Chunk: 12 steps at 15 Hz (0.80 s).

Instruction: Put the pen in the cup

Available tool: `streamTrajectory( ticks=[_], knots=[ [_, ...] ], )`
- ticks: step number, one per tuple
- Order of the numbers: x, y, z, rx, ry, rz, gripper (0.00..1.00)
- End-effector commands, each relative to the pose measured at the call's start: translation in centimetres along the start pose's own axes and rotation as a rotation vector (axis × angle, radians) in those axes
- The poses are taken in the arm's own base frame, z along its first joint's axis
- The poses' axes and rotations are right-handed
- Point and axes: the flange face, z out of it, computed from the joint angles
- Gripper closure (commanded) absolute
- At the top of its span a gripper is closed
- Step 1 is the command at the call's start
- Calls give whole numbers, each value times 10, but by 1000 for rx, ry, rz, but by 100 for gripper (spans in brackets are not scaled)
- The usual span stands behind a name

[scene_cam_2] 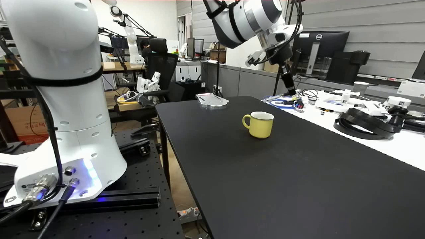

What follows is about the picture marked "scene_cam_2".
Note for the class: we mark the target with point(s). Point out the black computer monitor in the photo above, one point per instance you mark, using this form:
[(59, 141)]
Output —
[(319, 51)]

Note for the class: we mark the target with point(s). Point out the white paper clutter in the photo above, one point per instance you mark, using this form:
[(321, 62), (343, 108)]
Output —
[(336, 102)]

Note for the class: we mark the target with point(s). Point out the black perforated breadboard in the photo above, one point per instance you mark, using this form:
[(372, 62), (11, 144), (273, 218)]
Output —
[(133, 221)]

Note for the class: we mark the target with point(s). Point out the white toy robot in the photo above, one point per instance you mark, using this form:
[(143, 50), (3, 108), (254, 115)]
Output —
[(148, 83)]

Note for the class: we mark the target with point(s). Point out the black box-shaped device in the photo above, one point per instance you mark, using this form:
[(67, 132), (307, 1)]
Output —
[(350, 67)]

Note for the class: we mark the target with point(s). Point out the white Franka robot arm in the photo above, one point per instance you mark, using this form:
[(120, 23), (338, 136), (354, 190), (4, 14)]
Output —
[(71, 111)]

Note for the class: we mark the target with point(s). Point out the white background desk lamp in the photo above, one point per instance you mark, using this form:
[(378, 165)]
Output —
[(133, 44)]

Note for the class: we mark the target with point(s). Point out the yellow enamel mug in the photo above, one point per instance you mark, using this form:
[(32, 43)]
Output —
[(261, 127)]

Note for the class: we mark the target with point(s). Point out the black light stand pole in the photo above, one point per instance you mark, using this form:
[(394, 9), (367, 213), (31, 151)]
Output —
[(277, 84)]

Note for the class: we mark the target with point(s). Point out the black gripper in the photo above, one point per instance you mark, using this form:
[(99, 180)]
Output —
[(281, 55)]

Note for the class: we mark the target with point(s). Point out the small background monitor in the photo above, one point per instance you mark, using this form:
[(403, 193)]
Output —
[(153, 46)]

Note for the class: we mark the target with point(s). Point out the brown cardboard box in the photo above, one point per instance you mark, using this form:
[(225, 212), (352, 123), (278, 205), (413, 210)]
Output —
[(22, 121)]

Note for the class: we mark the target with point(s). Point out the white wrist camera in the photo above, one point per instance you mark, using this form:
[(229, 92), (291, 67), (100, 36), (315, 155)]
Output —
[(257, 59)]

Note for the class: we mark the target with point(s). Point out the white drawer cabinet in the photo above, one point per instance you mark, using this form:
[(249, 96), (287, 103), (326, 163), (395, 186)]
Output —
[(188, 72)]

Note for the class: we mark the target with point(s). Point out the gray partition cabinet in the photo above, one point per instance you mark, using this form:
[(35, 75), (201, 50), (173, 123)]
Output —
[(247, 83)]

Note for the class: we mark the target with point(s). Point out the black office chair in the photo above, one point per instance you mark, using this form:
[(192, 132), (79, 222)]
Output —
[(161, 71)]

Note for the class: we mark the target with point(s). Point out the wooden desk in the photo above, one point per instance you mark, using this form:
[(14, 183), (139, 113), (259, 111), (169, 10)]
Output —
[(121, 67)]

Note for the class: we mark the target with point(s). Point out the white plastic tray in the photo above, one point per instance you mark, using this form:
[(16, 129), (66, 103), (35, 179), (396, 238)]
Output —
[(213, 100)]

